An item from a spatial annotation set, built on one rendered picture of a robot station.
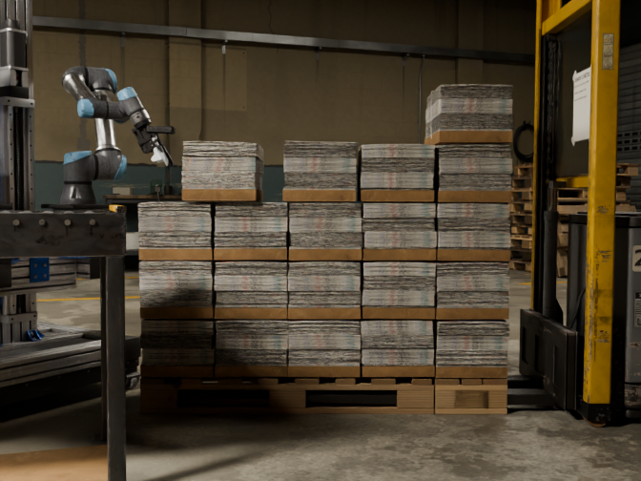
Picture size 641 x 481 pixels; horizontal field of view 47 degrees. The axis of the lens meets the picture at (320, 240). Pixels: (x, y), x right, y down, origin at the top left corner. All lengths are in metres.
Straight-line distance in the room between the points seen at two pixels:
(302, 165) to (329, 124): 7.20
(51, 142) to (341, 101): 3.74
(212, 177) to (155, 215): 0.27
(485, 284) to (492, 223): 0.24
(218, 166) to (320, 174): 0.39
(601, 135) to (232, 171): 1.37
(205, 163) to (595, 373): 1.66
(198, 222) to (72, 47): 6.88
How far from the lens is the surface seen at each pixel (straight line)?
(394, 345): 2.96
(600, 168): 2.90
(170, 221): 2.94
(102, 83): 3.57
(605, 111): 2.92
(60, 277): 3.30
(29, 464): 2.62
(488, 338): 3.03
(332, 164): 2.90
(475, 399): 3.06
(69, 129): 9.53
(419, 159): 2.93
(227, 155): 2.89
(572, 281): 3.54
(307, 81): 10.07
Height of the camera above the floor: 0.84
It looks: 3 degrees down
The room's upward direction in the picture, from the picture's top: straight up
